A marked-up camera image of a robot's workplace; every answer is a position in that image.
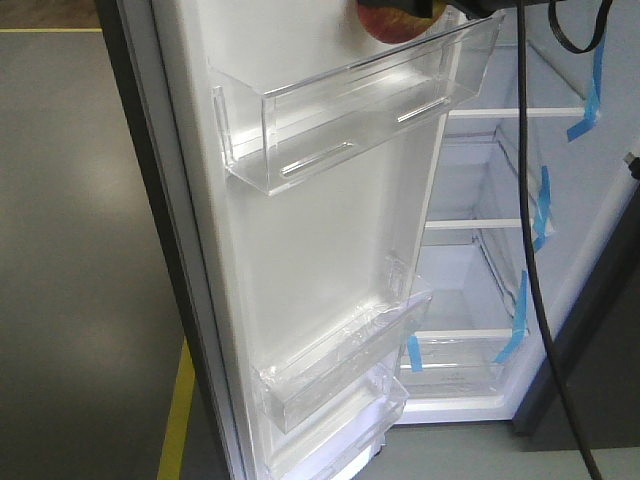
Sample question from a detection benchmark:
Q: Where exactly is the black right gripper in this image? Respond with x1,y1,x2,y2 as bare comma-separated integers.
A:
355,0,551,19

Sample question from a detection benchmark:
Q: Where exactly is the red yellow apple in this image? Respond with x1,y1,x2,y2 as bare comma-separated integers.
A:
356,1,446,44

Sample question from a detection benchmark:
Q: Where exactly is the open fridge door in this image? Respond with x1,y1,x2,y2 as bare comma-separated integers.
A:
94,0,471,480

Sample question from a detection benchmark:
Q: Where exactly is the dark grey fridge body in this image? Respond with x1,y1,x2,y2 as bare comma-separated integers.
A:
400,1,639,450

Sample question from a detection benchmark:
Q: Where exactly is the clear upper door bin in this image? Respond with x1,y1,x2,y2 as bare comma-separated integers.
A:
209,13,504,196

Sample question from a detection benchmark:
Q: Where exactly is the clear door bin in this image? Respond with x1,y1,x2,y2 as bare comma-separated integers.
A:
209,13,504,196
253,255,432,434
259,363,408,479

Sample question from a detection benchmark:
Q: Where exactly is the clear middle door bin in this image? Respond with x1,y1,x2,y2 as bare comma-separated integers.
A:
253,255,432,434

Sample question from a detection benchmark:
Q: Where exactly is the clear crisper drawer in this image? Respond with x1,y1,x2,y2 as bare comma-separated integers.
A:
399,329,522,399

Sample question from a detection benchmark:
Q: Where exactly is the clear lower door bin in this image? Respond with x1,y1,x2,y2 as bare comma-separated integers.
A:
259,363,408,479

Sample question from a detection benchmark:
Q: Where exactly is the black hanging cable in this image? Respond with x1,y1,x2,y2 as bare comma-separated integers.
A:
514,0,614,480

